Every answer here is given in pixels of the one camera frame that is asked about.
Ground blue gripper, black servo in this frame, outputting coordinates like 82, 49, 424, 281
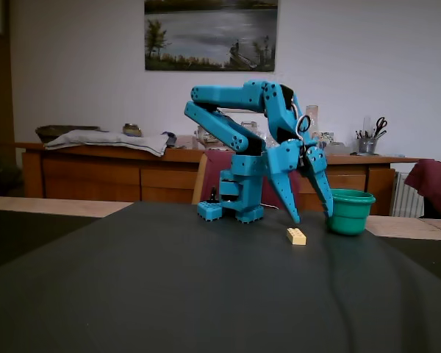
266, 140, 334, 224

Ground cream lego brick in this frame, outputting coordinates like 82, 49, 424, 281
286, 227, 307, 246

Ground blue robot arm with base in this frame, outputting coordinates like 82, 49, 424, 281
184, 79, 318, 224

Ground green plastic cup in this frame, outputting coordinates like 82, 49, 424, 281
326, 188, 376, 236

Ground tall glass flask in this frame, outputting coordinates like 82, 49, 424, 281
304, 105, 320, 140

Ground grey pen holder cup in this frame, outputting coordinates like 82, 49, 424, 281
358, 138, 379, 156

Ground white radiator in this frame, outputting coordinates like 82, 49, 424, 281
391, 171, 426, 218

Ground maroon draped cloth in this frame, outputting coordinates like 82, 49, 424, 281
404, 158, 441, 221

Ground dark grey table mat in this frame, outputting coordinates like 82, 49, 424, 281
0, 201, 441, 353

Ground lake landscape painting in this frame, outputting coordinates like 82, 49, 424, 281
144, 0, 279, 73

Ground small ceramic jar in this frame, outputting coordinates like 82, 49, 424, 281
122, 123, 143, 138

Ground grey folded cloth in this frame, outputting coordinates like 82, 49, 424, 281
43, 129, 177, 158

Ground wooden sideboard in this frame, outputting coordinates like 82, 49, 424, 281
16, 142, 433, 216

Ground dark shallow bowl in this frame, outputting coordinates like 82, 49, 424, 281
35, 124, 101, 143

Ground white red wrist servo cable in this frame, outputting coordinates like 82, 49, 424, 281
291, 102, 312, 143

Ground black handled scissors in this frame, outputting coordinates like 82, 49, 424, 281
373, 116, 388, 139

